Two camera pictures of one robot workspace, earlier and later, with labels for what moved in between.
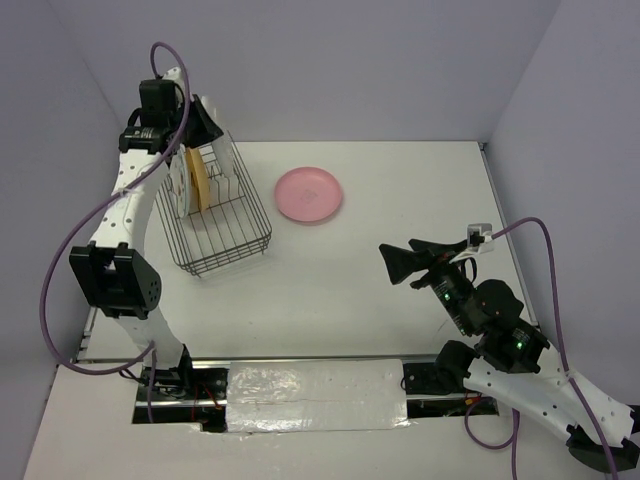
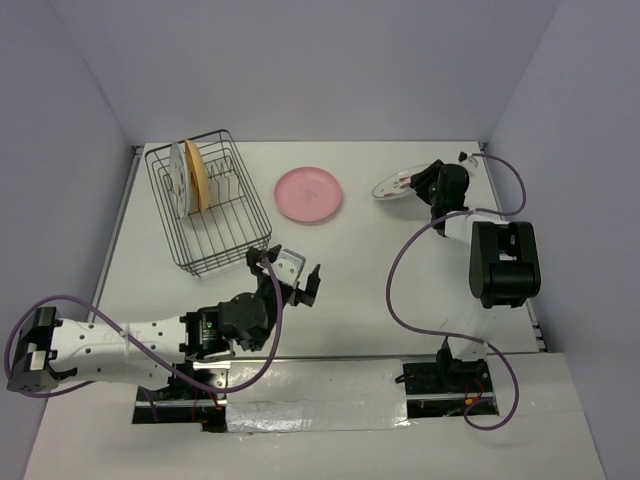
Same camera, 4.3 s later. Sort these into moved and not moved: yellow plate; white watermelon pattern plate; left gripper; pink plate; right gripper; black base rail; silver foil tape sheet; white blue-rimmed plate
Moved: left gripper; right gripper; white watermelon pattern plate
Not moved: yellow plate; silver foil tape sheet; pink plate; white blue-rimmed plate; black base rail
